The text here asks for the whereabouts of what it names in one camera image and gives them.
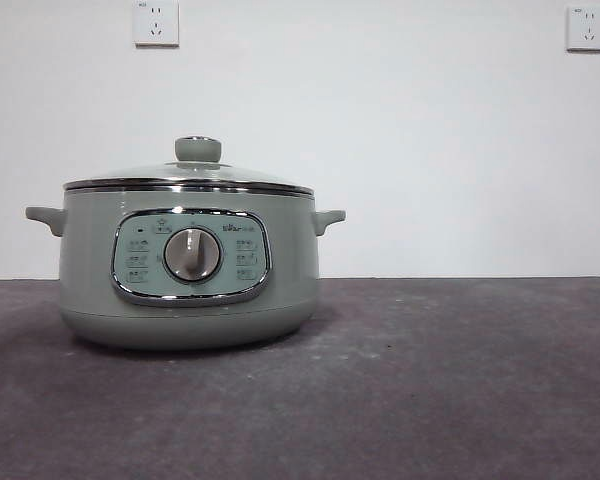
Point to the glass lid with green knob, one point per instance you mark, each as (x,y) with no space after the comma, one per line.
(197,150)

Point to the pale green electric pot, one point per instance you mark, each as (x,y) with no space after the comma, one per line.
(190,310)

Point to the white wall outlet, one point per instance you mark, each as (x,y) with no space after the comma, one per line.
(156,24)
(587,29)

